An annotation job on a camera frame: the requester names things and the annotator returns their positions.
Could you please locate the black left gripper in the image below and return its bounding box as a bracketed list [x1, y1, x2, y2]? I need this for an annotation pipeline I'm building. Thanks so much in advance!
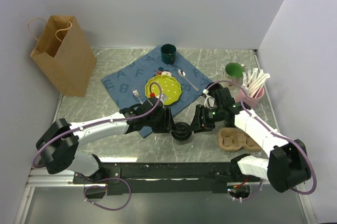
[145, 107, 177, 134]

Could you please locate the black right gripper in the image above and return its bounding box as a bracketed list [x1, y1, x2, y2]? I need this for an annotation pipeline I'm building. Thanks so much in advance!
[187, 104, 223, 134]

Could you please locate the black cup lid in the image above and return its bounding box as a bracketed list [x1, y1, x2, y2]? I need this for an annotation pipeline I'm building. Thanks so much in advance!
[171, 122, 192, 140]

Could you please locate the dark translucent takeout cup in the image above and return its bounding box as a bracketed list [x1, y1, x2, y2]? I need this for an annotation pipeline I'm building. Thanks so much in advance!
[174, 138, 189, 145]

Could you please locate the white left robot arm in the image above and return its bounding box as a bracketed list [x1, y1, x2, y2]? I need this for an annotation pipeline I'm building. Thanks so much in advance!
[36, 98, 175, 183]

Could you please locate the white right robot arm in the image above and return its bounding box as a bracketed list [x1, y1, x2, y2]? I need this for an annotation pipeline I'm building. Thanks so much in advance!
[190, 88, 317, 195]

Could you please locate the black takeout cup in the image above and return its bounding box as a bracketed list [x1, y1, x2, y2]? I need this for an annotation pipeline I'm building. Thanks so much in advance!
[224, 117, 235, 128]

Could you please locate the brown pulp cup carrier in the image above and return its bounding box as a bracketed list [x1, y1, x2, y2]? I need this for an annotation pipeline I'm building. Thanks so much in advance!
[217, 127, 262, 152]

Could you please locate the green polka dot plate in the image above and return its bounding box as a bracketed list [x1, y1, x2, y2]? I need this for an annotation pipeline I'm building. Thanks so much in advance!
[144, 75, 182, 106]

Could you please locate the silver fork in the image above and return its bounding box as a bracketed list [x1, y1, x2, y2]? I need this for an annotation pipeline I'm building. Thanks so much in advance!
[132, 88, 143, 104]

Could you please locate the cartoon mouse coaster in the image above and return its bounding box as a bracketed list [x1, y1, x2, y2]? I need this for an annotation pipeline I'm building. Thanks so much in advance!
[156, 67, 172, 76]

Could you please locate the blue letter placemat cloth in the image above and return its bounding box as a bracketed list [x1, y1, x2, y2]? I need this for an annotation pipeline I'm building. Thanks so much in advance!
[102, 45, 214, 139]

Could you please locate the pink straw holder cup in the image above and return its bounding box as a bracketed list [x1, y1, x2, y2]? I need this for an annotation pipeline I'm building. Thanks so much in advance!
[235, 87, 265, 108]

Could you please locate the silver spoon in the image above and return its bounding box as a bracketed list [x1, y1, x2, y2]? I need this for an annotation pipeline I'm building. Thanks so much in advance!
[177, 69, 200, 91]

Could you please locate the floral mug green inside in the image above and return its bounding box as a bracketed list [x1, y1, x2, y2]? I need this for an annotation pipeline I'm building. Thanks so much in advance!
[223, 63, 245, 89]

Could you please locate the white wrapped straws bundle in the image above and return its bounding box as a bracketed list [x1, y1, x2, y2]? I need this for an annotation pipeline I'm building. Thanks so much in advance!
[242, 68, 271, 98]

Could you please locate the dark green mug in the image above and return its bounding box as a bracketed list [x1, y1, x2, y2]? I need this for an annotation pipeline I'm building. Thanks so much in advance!
[161, 44, 177, 64]

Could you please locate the brown paper bag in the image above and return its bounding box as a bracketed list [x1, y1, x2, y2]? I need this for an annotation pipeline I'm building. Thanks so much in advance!
[30, 15, 97, 97]

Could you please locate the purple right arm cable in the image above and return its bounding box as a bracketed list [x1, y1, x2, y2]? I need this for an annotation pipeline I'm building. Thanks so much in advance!
[204, 80, 315, 202]

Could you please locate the black base frame rail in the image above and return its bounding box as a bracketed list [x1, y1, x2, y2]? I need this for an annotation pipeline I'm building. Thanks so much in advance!
[73, 162, 260, 196]

